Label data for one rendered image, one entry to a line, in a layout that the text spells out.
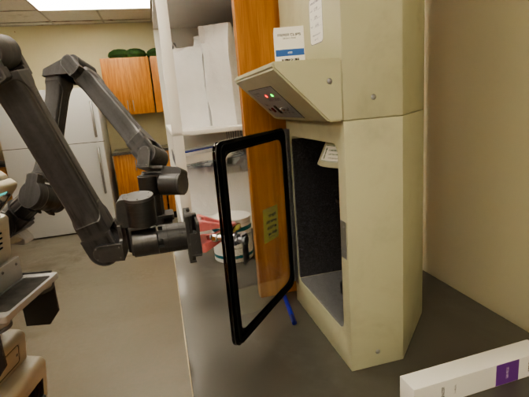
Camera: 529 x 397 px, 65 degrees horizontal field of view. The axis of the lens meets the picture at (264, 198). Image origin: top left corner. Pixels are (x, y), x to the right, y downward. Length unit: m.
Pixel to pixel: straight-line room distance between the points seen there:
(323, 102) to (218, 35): 1.32
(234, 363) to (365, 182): 0.45
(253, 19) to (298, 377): 0.79
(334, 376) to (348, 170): 0.39
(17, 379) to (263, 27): 1.09
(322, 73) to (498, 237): 0.61
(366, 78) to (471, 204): 0.54
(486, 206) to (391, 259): 0.38
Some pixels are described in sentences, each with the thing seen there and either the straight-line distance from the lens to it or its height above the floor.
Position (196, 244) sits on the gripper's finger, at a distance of 0.83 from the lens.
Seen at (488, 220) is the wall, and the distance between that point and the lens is 1.11.
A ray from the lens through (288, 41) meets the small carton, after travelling 0.74.
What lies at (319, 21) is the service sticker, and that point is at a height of 1.58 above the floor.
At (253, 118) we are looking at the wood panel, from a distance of 1.03.
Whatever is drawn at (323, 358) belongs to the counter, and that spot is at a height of 0.94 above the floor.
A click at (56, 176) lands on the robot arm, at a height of 1.35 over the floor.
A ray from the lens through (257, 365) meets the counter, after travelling 0.89.
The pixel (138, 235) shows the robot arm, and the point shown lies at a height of 1.22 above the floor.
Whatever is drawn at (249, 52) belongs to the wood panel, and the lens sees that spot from 1.04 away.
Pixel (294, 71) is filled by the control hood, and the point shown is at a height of 1.49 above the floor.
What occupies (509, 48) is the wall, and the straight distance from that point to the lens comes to 1.05.
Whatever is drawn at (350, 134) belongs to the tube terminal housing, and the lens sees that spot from 0.71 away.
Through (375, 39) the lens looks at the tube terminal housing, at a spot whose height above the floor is 1.53.
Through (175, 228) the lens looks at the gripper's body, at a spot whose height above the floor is 1.22.
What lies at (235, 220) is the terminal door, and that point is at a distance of 0.78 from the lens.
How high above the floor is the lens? 1.45
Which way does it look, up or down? 13 degrees down
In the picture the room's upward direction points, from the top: 5 degrees counter-clockwise
